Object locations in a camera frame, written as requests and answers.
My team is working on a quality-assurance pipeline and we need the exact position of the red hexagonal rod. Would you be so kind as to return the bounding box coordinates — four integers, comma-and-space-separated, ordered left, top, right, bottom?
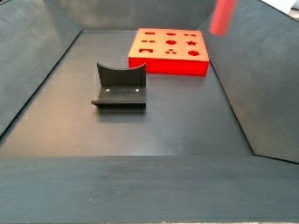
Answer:
210, 0, 240, 36

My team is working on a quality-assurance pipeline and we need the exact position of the red shape-sorting board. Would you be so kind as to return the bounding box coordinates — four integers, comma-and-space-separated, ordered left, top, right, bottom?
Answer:
127, 28, 210, 76

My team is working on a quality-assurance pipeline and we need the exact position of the black curved holder stand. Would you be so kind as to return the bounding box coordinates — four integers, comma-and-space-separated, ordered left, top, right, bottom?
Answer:
91, 64, 146, 107

